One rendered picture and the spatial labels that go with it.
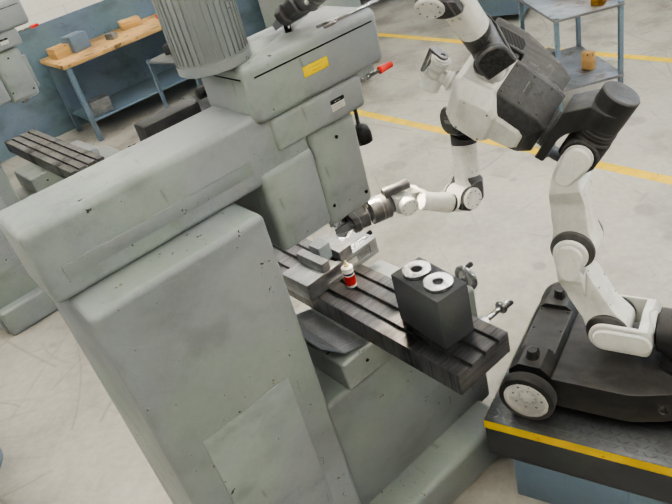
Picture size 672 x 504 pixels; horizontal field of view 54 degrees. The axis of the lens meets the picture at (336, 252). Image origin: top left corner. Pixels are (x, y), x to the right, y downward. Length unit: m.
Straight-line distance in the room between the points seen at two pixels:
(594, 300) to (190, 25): 1.57
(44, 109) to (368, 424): 6.72
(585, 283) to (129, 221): 1.49
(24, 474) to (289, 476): 1.97
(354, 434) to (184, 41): 1.43
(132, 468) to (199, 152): 2.12
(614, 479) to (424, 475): 0.68
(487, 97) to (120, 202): 1.07
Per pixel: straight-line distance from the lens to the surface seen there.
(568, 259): 2.28
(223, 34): 1.75
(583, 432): 2.56
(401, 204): 2.22
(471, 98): 2.04
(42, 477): 3.79
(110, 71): 8.74
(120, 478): 3.52
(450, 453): 2.78
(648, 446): 2.54
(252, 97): 1.77
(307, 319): 2.41
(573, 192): 2.16
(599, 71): 5.58
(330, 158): 1.99
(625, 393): 2.46
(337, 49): 1.92
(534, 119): 2.05
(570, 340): 2.63
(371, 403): 2.41
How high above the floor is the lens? 2.36
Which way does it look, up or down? 33 degrees down
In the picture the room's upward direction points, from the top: 16 degrees counter-clockwise
